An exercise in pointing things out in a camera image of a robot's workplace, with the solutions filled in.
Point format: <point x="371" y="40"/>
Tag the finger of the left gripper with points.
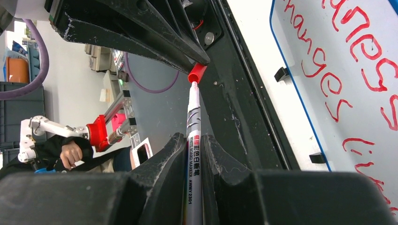
<point x="115" y="35"/>
<point x="162" y="27"/>

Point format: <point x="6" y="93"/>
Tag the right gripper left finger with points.
<point x="151" y="194"/>

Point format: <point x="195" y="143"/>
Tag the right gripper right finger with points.
<point x="234" y="194"/>

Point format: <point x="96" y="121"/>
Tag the red whiteboard marker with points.
<point x="193" y="209"/>

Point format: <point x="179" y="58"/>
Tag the red marker cap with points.
<point x="197" y="73"/>

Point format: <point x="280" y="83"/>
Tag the blue framed whiteboard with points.
<point x="342" y="56"/>

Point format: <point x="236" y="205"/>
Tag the operator black sleeve forearm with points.
<point x="116" y="161"/>

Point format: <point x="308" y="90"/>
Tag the whiteboard metal stand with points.
<point x="296" y="125"/>

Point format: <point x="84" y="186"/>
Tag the operator bare hand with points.
<point x="70" y="154"/>

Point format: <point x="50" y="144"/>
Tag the orange storage box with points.
<point x="17" y="70"/>

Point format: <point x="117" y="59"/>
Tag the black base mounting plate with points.
<point x="244" y="121"/>

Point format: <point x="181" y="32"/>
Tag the dark grey storage crate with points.
<point x="12" y="112"/>

